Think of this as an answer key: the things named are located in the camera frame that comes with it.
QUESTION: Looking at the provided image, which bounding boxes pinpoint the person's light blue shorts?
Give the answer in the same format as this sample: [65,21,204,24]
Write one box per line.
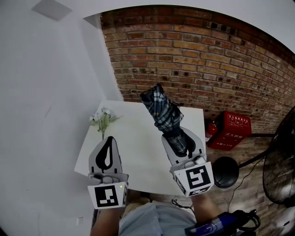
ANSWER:
[119,202,196,236]

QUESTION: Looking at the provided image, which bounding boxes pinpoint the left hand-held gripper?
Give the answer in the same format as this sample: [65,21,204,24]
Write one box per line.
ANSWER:
[87,136,129,210]

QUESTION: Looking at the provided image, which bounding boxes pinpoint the white table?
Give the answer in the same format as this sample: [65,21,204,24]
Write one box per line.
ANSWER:
[74,100,206,196]

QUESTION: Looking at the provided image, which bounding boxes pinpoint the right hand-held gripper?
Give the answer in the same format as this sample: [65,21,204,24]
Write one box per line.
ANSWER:
[161,127,215,197]

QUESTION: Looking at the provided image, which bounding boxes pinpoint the person's left forearm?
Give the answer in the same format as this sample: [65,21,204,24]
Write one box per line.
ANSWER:
[91,207,123,236]

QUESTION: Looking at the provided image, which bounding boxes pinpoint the black wrist-mounted screen device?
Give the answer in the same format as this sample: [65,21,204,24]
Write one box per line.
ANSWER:
[184,209,261,236]

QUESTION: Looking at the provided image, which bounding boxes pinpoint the red fire extinguisher box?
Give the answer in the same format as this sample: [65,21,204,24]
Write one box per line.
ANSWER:
[207,111,252,151]

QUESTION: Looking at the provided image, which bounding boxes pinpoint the red fire extinguisher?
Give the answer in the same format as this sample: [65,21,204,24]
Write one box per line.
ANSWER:
[204,118,219,148]

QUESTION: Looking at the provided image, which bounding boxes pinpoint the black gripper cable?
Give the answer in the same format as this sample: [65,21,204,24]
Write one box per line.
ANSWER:
[171,199,194,210]

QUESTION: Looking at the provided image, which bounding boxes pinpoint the black standing fan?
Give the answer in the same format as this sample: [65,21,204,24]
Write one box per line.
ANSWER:
[213,110,295,206]

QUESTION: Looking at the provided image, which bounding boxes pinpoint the dark plaid umbrella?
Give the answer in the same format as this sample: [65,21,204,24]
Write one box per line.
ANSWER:
[140,83,189,157]

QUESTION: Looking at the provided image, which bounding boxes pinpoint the black fan power cable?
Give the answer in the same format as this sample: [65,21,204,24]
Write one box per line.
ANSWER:
[227,159,263,215]

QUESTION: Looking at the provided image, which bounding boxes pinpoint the artificial white flower bouquet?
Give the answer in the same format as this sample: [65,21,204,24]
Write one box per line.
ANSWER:
[89,106,123,140]

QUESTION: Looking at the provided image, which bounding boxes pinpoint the person's right forearm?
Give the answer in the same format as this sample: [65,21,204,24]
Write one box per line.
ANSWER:
[192,193,223,228]

